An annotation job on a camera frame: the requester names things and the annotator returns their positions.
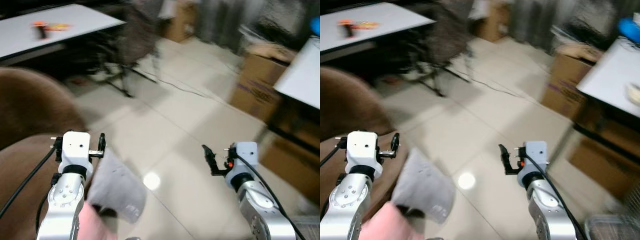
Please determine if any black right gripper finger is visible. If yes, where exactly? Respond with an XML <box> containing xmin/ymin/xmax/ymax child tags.
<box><xmin>201</xmin><ymin>144</ymin><xmax>219</xmax><ymax>176</ymax></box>
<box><xmin>498</xmin><ymin>144</ymin><xmax>512</xmax><ymax>175</ymax></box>

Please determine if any brown sofa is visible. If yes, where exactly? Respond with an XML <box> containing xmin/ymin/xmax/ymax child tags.
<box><xmin>0</xmin><ymin>67</ymin><xmax>109</xmax><ymax>240</ymax></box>
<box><xmin>320</xmin><ymin>66</ymin><xmax>410</xmax><ymax>240</ymax></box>

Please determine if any grey pillow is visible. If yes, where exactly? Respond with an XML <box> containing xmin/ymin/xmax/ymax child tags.
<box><xmin>87</xmin><ymin>148</ymin><xmax>148</xmax><ymax>225</ymax></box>
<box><xmin>391</xmin><ymin>147</ymin><xmax>456</xmax><ymax>225</ymax></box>

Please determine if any pink pillow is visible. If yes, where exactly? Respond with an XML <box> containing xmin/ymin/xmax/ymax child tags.
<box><xmin>77</xmin><ymin>201</ymin><xmax>120</xmax><ymax>240</ymax></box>
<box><xmin>358</xmin><ymin>201</ymin><xmax>427</xmax><ymax>240</ymax></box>

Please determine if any low brown cardboard box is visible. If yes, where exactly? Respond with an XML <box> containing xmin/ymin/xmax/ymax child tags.
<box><xmin>569</xmin><ymin>134</ymin><xmax>640</xmax><ymax>202</ymax></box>
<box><xmin>259</xmin><ymin>134</ymin><xmax>321</xmax><ymax>207</ymax></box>

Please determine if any small white table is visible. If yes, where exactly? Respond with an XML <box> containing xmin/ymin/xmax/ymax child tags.
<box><xmin>576</xmin><ymin>37</ymin><xmax>640</xmax><ymax>119</ymax></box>
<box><xmin>273</xmin><ymin>37</ymin><xmax>321</xmax><ymax>110</ymax></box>

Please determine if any printed cardboard box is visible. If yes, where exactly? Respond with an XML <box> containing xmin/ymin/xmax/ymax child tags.
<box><xmin>540</xmin><ymin>43</ymin><xmax>604</xmax><ymax>121</ymax></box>
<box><xmin>229</xmin><ymin>42</ymin><xmax>299</xmax><ymax>124</ymax></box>

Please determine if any brown office chair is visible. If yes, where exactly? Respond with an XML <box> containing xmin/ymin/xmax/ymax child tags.
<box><xmin>404</xmin><ymin>0</ymin><xmax>477</xmax><ymax>99</ymax></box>
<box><xmin>94</xmin><ymin>2</ymin><xmax>164</xmax><ymax>99</ymax></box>

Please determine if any orange item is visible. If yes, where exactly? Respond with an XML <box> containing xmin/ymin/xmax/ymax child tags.
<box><xmin>30</xmin><ymin>20</ymin><xmax>72</xmax><ymax>32</ymax></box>
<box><xmin>337</xmin><ymin>18</ymin><xmax>380</xmax><ymax>30</ymax></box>

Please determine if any long white table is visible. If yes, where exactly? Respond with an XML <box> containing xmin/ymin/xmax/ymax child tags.
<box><xmin>0</xmin><ymin>3</ymin><xmax>126</xmax><ymax>66</ymax></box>
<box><xmin>320</xmin><ymin>2</ymin><xmax>437</xmax><ymax>64</ymax></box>

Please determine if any plain cardboard box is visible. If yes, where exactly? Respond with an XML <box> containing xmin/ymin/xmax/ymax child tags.
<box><xmin>162</xmin><ymin>0</ymin><xmax>199</xmax><ymax>44</ymax></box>
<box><xmin>472</xmin><ymin>1</ymin><xmax>511</xmax><ymax>44</ymax></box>

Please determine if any white bowl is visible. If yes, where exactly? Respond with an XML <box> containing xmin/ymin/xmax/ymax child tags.
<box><xmin>625</xmin><ymin>82</ymin><xmax>640</xmax><ymax>107</ymax></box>

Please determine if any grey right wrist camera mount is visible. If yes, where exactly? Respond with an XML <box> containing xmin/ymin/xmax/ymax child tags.
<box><xmin>225</xmin><ymin>141</ymin><xmax>260</xmax><ymax>187</ymax></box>
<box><xmin>517</xmin><ymin>141</ymin><xmax>550</xmax><ymax>187</ymax></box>

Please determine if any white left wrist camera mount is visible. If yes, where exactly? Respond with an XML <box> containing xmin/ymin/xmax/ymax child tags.
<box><xmin>346</xmin><ymin>130</ymin><xmax>379</xmax><ymax>174</ymax></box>
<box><xmin>61</xmin><ymin>131</ymin><xmax>93</xmax><ymax>174</ymax></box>

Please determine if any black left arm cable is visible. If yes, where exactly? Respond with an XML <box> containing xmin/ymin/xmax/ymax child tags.
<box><xmin>320</xmin><ymin>144</ymin><xmax>346</xmax><ymax>169</ymax></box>
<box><xmin>0</xmin><ymin>144</ymin><xmax>57</xmax><ymax>220</ymax></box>

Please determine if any thin black floor cable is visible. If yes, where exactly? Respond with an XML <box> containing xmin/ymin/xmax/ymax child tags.
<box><xmin>129</xmin><ymin>66</ymin><xmax>237</xmax><ymax>102</ymax></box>
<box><xmin>444</xmin><ymin>66</ymin><xmax>544</xmax><ymax>99</ymax></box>

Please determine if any wire mesh basket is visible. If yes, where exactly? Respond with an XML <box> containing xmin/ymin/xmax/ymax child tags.
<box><xmin>584</xmin><ymin>213</ymin><xmax>640</xmax><ymax>240</ymax></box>
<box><xmin>292</xmin><ymin>215</ymin><xmax>321</xmax><ymax>240</ymax></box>

